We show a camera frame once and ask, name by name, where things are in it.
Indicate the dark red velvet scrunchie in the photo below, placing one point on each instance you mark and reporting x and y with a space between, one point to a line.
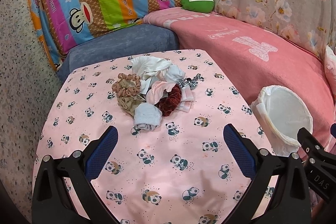
168 104

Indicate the tan knotted stocking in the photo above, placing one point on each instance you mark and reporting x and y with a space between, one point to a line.
130 103

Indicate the pink panda print cloth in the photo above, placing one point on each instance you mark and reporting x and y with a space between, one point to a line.
181 172

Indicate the blue velvet cushion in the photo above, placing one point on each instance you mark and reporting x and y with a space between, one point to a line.
134 40

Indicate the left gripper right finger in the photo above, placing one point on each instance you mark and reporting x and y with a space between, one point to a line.
290 200

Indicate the black white patterned scrunchie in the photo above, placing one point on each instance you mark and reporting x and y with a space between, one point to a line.
191 82

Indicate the white cloth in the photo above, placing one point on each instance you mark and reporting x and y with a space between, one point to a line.
151 69

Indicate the white lined trash bin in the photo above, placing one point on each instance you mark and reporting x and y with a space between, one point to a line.
281 113

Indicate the pink white pillow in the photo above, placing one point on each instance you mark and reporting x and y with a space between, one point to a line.
330 68

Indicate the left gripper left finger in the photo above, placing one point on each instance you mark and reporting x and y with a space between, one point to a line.
52 202

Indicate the pink blanket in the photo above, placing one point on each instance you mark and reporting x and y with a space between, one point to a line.
253 58

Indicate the light blue sock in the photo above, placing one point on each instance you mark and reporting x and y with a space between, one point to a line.
147 117

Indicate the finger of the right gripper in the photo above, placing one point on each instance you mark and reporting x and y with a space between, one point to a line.
319 166

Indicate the pale pink cloth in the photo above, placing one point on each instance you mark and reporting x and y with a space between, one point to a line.
157 90

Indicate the green checkmark cushion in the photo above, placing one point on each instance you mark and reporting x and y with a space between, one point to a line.
203 6

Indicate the pink dotted scrunchie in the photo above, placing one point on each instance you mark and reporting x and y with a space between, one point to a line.
127 85

